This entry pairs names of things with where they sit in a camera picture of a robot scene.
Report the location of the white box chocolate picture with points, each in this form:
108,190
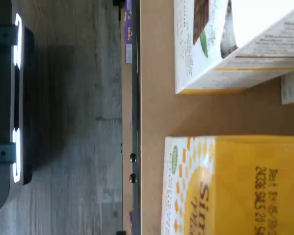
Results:
201,61

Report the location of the black shelf upright post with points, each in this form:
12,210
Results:
118,2

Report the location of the purple Annie's box red label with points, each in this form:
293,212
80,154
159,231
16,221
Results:
129,34

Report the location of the dark metal shelf frame rail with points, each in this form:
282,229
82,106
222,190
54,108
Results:
136,98

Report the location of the black frame bolt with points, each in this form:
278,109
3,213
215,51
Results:
132,178
132,158

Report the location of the yellow Simple Mills box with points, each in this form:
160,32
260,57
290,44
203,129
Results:
235,191

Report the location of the black tray on base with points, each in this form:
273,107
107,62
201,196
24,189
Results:
28,98

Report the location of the wooden shelf board with white boxes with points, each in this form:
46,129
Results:
156,110

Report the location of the shiny bar on base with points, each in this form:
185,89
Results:
17,151

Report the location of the teal bracket on base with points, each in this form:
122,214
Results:
2,34
2,153

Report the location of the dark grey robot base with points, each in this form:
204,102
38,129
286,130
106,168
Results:
0,85

